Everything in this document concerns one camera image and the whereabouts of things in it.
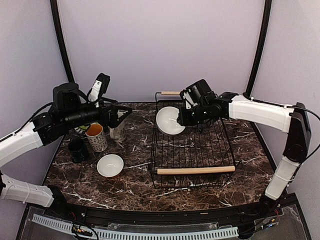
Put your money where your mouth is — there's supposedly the white mug with grey pattern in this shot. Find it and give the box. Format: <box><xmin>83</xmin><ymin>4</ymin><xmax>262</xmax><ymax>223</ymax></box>
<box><xmin>108</xmin><ymin>121</ymin><xmax>126</xmax><ymax>142</ymax></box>

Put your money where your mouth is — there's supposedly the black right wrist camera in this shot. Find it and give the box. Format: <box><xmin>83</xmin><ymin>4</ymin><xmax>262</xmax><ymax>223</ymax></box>
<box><xmin>179</xmin><ymin>90</ymin><xmax>194</xmax><ymax>110</ymax></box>

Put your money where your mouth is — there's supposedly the white bowl with black stripes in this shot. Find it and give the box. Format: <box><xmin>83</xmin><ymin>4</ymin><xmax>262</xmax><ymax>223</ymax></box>
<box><xmin>155</xmin><ymin>106</ymin><xmax>186</xmax><ymax>136</ymax></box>

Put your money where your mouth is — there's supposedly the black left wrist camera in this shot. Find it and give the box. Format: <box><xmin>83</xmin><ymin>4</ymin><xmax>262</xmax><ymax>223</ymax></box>
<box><xmin>87</xmin><ymin>73</ymin><xmax>111</xmax><ymax>108</ymax></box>

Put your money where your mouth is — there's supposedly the orange bowl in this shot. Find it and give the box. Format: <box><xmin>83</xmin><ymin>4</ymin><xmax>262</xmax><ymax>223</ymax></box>
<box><xmin>96</xmin><ymin>154</ymin><xmax>124</xmax><ymax>178</ymax></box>

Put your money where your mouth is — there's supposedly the green leaf-shaped dish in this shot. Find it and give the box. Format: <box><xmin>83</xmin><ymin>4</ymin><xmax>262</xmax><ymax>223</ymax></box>
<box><xmin>78</xmin><ymin>125</ymin><xmax>90</xmax><ymax>130</ymax></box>

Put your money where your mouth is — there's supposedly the white plate with black stripes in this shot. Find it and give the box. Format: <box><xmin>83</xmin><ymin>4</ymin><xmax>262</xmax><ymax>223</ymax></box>
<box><xmin>74</xmin><ymin>127</ymin><xmax>87</xmax><ymax>136</ymax></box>

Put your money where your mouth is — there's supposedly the white cup with black characters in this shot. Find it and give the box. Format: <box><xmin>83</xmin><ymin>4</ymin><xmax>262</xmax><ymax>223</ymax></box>
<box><xmin>85</xmin><ymin>123</ymin><xmax>108</xmax><ymax>153</ymax></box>

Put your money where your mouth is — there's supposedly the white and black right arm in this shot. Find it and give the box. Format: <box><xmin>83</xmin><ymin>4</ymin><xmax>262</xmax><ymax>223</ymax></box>
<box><xmin>177</xmin><ymin>79</ymin><xmax>312</xmax><ymax>217</ymax></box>

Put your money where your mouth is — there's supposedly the black wire dish rack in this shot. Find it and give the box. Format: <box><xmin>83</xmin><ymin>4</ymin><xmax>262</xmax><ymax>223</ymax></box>
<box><xmin>148</xmin><ymin>90</ymin><xmax>242</xmax><ymax>190</ymax></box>

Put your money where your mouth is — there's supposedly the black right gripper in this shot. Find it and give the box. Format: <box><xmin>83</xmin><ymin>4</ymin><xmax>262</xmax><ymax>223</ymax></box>
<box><xmin>177</xmin><ymin>102</ymin><xmax>210</xmax><ymax>126</ymax></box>

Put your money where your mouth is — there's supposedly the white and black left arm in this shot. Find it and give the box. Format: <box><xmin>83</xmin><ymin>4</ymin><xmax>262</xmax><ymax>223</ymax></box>
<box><xmin>0</xmin><ymin>82</ymin><xmax>132</xmax><ymax>218</ymax></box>

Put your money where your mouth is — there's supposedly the dark green cup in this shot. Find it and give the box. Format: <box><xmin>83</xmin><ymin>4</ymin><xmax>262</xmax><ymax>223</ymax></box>
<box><xmin>68</xmin><ymin>138</ymin><xmax>89</xmax><ymax>163</ymax></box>

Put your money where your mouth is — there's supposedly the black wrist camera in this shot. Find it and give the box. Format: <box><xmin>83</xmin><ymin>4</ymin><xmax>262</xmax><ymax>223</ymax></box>
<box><xmin>87</xmin><ymin>73</ymin><xmax>111</xmax><ymax>108</ymax></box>
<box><xmin>179</xmin><ymin>90</ymin><xmax>194</xmax><ymax>110</ymax></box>

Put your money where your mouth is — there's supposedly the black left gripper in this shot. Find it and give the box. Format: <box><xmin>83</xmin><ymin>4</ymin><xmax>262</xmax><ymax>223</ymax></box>
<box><xmin>63</xmin><ymin>95</ymin><xmax>133</xmax><ymax>130</ymax></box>

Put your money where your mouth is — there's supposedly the white slotted cable duct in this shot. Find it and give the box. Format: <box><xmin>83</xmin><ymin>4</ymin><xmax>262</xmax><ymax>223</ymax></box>
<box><xmin>32</xmin><ymin>214</ymin><xmax>239</xmax><ymax>240</ymax></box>

